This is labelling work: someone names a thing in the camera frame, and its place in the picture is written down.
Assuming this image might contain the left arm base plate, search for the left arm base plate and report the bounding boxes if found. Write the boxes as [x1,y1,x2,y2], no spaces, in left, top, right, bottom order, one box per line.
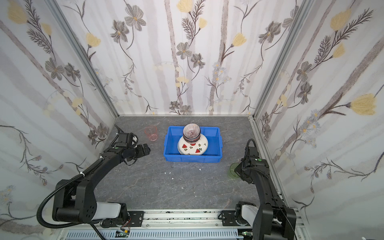
[100,210,145,228]

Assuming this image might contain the white slotted cable duct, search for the white slotted cable duct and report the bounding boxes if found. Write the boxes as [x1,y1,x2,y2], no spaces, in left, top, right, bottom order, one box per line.
[64,229,245,240]

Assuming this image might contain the pink glass cup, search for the pink glass cup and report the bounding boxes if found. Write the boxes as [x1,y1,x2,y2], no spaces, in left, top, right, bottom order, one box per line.
[145,126,158,142]

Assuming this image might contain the aluminium rail frame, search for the aluminium rail frame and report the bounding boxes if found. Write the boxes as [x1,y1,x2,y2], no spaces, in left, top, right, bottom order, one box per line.
[55,209,307,240]

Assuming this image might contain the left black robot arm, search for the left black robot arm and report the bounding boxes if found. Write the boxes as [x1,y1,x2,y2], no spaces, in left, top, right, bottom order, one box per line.
[36,127,151,240]

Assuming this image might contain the watermelon pattern plate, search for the watermelon pattern plate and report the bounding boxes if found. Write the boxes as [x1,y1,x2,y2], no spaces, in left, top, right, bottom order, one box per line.
[178,134,209,156]

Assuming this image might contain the blue plastic bin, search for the blue plastic bin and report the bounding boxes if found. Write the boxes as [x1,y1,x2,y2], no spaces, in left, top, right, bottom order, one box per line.
[164,126,223,163]

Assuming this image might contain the blue white striped bowl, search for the blue white striped bowl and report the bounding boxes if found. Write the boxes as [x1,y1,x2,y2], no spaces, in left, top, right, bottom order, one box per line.
[183,123,201,143]

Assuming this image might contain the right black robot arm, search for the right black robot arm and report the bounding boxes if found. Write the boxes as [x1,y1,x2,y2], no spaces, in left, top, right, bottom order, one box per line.
[235,139,297,240]

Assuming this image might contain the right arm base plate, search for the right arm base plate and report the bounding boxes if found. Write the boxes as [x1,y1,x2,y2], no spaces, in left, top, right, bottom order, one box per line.
[218,210,240,227]

